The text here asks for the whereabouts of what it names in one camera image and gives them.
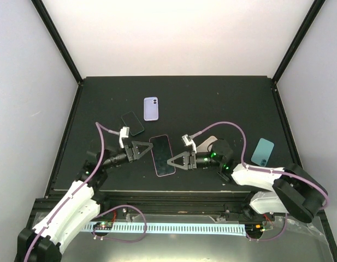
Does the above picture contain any red-edged black phone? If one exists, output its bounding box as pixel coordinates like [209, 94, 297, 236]
[149, 134, 176, 177]

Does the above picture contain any beige phone case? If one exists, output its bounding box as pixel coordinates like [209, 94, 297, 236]
[196, 136, 218, 153]

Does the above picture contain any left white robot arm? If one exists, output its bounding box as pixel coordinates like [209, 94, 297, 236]
[15, 141, 153, 261]

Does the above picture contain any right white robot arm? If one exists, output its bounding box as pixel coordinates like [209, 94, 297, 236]
[167, 139, 328, 223]

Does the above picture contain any teal-edged black phone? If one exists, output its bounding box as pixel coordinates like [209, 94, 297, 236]
[121, 111, 144, 136]

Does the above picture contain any lilac phone case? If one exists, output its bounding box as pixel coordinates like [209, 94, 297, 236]
[144, 97, 159, 122]

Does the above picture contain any teal phone case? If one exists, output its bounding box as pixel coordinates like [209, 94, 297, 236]
[251, 138, 274, 167]

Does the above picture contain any left controller board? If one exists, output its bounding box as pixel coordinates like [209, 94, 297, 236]
[93, 222, 113, 231]

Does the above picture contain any controller board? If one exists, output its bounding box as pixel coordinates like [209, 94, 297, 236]
[245, 221, 271, 234]
[93, 222, 113, 231]

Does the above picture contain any right controller board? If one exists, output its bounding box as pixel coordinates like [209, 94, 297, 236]
[245, 221, 271, 234]

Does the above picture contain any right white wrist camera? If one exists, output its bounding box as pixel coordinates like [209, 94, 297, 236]
[181, 134, 197, 153]

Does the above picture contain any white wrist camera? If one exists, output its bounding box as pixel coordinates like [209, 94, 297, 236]
[119, 126, 129, 148]
[181, 134, 197, 153]

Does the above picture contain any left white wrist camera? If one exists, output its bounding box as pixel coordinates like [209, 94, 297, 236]
[119, 126, 129, 148]

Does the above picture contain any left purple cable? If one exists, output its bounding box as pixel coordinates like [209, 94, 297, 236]
[22, 122, 122, 262]

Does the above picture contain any purple cable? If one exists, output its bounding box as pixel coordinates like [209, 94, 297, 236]
[22, 122, 122, 262]
[190, 121, 329, 242]

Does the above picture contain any black front aluminium rail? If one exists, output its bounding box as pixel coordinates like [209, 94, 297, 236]
[34, 190, 324, 219]

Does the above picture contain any white slotted cable duct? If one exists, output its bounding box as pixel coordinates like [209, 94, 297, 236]
[81, 222, 246, 236]

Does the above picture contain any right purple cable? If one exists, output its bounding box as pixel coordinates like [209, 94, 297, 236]
[190, 121, 329, 242]

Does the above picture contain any left black frame post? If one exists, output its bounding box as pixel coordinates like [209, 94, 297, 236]
[31, 0, 83, 85]

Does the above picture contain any black frame post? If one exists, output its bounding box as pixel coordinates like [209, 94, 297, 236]
[31, 0, 83, 85]
[272, 0, 326, 84]

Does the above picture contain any right black frame post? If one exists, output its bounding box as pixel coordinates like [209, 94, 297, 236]
[272, 0, 326, 84]

